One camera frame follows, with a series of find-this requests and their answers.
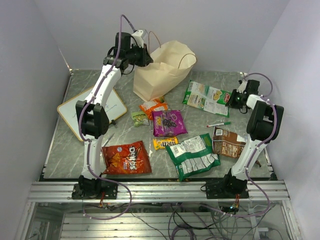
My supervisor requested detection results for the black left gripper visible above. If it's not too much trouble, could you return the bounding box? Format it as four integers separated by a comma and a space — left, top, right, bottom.
128, 43, 156, 68

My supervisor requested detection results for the green Chuba cassava chips bag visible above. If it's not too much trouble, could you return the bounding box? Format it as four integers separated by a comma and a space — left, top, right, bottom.
182, 80, 232, 118

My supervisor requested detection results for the beige paper bag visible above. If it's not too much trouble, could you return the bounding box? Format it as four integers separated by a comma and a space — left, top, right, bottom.
133, 40, 197, 102

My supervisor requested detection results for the brown snack bag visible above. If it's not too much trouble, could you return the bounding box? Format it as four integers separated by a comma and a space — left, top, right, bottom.
212, 127, 246, 159

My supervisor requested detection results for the dark green chips bag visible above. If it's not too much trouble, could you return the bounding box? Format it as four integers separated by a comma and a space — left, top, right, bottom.
165, 133, 221, 182

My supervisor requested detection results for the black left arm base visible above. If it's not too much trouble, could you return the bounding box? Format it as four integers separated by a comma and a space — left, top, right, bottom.
71, 175, 118, 200

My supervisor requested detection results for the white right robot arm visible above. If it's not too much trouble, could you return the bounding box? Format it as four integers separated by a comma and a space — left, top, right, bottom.
226, 79, 284, 181

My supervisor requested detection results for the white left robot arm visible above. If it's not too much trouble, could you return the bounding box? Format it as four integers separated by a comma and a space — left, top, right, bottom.
75, 29, 153, 199

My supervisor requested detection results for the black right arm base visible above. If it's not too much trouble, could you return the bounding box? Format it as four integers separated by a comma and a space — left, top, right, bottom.
200, 171, 249, 199

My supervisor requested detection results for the purple grape candy bag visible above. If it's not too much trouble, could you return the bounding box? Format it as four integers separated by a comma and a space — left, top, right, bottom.
151, 110, 188, 137

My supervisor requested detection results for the red Doritos bag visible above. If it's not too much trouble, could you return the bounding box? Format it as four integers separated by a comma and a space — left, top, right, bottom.
102, 140, 152, 175

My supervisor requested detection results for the red green marker pen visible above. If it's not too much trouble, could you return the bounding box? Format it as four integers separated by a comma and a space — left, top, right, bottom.
206, 121, 231, 128

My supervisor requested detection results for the orange snack packet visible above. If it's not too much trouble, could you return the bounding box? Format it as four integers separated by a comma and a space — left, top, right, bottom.
139, 96, 169, 120

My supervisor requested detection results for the yellow framed whiteboard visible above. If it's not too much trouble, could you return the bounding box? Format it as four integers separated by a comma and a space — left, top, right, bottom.
57, 87, 127, 142

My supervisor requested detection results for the small light green packet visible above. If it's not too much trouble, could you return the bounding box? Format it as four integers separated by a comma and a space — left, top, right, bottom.
131, 111, 150, 127

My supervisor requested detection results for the yellow M&M's packet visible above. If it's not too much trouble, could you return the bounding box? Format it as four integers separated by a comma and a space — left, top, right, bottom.
152, 137, 179, 151

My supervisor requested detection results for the purple pen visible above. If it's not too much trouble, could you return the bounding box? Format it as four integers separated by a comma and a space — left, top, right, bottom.
101, 133, 115, 148

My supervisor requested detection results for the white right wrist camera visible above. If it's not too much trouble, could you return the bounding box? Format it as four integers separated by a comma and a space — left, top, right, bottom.
236, 80, 248, 94

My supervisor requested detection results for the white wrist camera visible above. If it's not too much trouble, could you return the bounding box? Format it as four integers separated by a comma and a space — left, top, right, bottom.
131, 29, 148, 48
236, 80, 248, 94

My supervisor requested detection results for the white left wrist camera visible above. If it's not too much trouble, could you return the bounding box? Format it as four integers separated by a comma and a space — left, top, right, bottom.
131, 29, 148, 48

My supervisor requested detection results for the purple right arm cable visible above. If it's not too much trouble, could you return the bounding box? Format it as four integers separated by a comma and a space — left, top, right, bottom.
199, 72, 280, 218

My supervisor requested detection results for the aluminium table frame rail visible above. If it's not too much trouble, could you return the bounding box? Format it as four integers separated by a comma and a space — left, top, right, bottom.
27, 180, 290, 203

